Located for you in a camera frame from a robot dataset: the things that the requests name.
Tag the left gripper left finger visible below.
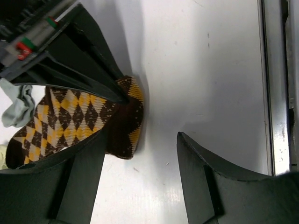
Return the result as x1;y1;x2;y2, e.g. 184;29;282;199
0;130;105;224

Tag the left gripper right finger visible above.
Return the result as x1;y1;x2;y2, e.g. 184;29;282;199
177;132;299;224

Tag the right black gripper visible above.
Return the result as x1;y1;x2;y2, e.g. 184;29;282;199
0;0;128;104

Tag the brown argyle sock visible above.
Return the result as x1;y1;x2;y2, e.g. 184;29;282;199
5;76;144;169

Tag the cream ankle sock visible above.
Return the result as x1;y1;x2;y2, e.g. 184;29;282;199
0;144;8;170

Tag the grey ankle sock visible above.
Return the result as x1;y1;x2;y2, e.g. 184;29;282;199
0;78;35;128

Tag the aluminium frame rail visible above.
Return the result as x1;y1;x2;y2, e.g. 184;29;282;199
258;0;299;176

